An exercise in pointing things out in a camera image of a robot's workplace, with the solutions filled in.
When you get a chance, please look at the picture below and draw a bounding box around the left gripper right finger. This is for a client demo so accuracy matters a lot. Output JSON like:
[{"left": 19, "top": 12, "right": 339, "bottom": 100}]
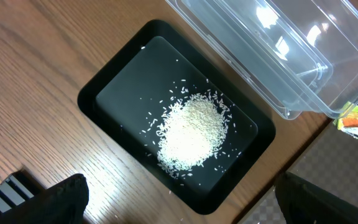
[{"left": 274, "top": 172, "right": 358, "bottom": 224}]

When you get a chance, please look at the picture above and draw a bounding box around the clear plastic bin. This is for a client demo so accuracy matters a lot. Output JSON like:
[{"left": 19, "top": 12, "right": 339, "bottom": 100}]
[{"left": 168, "top": 0, "right": 358, "bottom": 120}]

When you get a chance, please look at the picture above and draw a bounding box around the brown serving tray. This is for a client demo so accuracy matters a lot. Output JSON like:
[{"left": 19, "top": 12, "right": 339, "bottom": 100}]
[{"left": 234, "top": 124, "right": 358, "bottom": 223}]

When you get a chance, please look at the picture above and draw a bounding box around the pile of rice grains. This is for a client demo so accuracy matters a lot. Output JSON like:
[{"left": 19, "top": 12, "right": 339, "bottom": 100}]
[{"left": 140, "top": 77, "right": 244, "bottom": 187}]

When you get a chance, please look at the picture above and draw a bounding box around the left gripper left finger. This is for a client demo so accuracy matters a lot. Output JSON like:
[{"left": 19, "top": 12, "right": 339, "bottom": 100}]
[{"left": 0, "top": 174, "right": 89, "bottom": 224}]

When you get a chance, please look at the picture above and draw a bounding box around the black plastic tray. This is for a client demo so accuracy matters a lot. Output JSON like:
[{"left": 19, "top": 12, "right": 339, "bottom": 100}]
[{"left": 78, "top": 20, "right": 275, "bottom": 215}]

